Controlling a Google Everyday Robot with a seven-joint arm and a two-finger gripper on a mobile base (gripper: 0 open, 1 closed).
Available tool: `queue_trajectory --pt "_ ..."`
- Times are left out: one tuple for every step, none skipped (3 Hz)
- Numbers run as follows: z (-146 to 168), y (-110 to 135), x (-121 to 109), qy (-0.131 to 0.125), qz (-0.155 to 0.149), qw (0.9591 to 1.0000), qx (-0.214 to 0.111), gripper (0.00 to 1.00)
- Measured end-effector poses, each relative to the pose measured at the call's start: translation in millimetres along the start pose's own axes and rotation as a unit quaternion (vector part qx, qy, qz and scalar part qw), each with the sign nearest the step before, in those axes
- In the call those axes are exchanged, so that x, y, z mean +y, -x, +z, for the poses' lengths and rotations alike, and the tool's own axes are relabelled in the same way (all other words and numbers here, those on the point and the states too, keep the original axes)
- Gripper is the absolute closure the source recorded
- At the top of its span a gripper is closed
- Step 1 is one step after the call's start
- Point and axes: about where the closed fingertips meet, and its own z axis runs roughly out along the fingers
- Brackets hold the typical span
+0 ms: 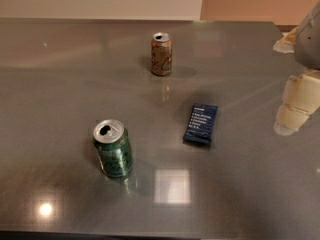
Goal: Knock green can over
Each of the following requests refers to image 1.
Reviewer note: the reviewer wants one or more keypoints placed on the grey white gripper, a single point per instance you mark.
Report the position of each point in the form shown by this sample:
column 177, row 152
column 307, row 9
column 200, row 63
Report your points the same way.
column 310, row 39

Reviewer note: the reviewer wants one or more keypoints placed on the green soda can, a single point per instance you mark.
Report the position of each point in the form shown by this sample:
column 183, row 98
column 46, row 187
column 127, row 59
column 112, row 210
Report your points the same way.
column 111, row 140

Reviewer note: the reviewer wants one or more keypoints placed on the brown soda can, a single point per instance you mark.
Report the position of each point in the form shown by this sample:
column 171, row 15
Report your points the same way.
column 161, row 54

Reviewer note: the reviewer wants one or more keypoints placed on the dark blue snack bar packet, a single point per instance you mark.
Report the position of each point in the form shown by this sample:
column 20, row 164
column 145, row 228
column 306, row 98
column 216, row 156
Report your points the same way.
column 201, row 124

